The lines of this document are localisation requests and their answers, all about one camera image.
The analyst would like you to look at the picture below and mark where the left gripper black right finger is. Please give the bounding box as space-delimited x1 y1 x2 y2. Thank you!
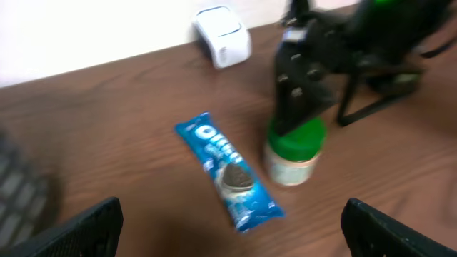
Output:
341 198 456 257

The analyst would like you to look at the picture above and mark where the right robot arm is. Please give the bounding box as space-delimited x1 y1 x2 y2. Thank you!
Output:
271 0 456 136

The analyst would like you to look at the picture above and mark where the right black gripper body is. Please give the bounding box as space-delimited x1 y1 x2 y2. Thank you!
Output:
273 0 426 138

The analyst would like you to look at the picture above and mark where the green lid jar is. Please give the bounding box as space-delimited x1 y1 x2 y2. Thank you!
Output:
264 118 326 186

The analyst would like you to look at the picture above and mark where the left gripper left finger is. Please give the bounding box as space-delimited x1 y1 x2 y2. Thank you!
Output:
1 197 124 257

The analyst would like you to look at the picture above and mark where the white barcode scanner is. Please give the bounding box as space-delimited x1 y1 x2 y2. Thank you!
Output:
193 6 252 69

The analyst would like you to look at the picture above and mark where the grey plastic basket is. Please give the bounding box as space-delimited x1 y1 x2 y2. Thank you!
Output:
1 129 54 251

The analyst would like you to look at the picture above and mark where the blue Oreo cookie pack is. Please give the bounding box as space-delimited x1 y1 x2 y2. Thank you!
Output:
174 112 284 232

